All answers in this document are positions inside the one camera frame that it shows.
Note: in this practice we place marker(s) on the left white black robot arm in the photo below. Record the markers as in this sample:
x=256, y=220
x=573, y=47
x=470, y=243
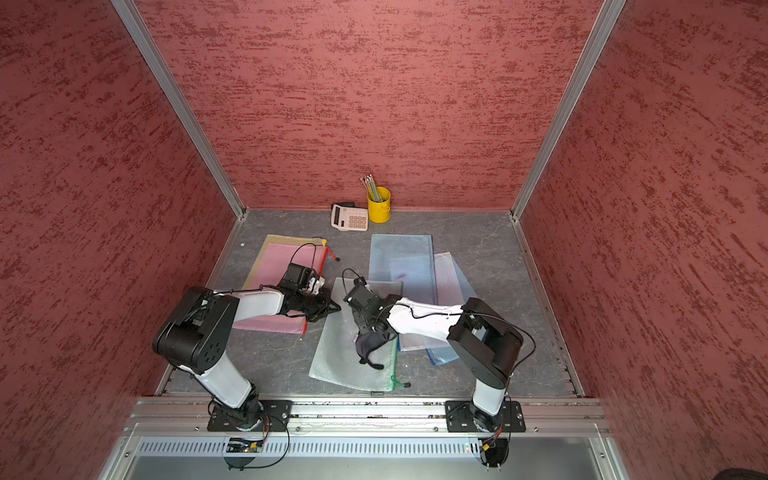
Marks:
x=195, y=336

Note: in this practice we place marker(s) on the blue mesh document bag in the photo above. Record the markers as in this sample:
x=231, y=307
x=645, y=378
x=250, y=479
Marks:
x=453, y=288

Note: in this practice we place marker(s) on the yellow pen cup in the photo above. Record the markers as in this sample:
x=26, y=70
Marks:
x=379, y=206

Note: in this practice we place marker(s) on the white mesh document bag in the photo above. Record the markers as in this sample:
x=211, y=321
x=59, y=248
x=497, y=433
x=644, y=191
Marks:
x=414, y=342

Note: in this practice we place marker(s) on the aluminium corner post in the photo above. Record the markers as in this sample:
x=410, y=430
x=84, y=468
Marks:
x=603, y=26
x=131, y=18

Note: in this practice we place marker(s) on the right aluminium corner post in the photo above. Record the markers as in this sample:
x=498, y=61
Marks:
x=603, y=26

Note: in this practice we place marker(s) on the left aluminium corner post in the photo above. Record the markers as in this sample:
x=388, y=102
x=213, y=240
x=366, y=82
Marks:
x=131, y=18

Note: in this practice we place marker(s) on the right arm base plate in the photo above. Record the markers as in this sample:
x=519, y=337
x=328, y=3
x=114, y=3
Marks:
x=465, y=417

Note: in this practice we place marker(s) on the pink mesh document bag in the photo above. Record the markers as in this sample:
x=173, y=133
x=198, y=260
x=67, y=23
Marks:
x=259, y=311

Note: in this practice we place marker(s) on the green mesh document bag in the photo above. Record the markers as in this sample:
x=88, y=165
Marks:
x=336, y=360

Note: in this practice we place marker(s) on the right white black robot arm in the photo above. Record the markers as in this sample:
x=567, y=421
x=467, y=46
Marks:
x=485, y=342

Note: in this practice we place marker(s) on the coloured pencils bundle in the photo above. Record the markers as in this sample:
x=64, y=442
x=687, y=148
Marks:
x=371, y=188

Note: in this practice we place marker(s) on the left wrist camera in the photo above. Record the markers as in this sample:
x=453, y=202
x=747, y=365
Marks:
x=302, y=280

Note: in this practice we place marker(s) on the pink desk calculator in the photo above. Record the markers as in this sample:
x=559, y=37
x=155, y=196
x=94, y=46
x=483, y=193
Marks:
x=344, y=218

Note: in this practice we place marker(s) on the yellow mesh document bag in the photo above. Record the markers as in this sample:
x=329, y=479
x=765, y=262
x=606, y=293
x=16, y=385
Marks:
x=288, y=240

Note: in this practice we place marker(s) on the light blue document bag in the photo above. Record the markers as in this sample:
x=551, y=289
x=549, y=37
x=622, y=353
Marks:
x=408, y=259

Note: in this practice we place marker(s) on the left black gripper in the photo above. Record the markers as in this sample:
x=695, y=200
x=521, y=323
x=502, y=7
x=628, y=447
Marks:
x=326, y=304

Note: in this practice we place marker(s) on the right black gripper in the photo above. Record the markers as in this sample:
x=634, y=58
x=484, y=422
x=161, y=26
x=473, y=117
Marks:
x=364, y=325

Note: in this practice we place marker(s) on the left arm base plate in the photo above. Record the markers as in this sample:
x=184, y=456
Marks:
x=251, y=418

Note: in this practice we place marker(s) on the aluminium front rail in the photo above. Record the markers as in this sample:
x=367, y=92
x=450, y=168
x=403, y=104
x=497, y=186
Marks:
x=405, y=427

